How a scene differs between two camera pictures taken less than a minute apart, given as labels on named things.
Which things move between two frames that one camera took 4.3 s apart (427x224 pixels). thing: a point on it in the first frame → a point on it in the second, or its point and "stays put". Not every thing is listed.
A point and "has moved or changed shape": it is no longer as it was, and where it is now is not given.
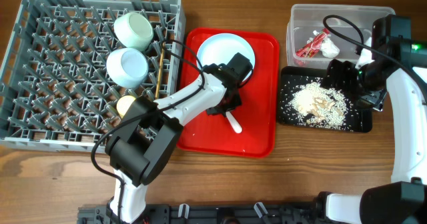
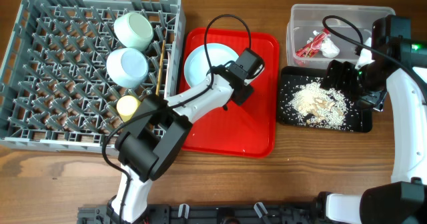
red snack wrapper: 308,49 stays put
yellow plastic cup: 123,104 stays put
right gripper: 374,101 stays put
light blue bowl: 127,67 stays put
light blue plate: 221,48 has moved or changed shape
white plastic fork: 236,126 → 166,91
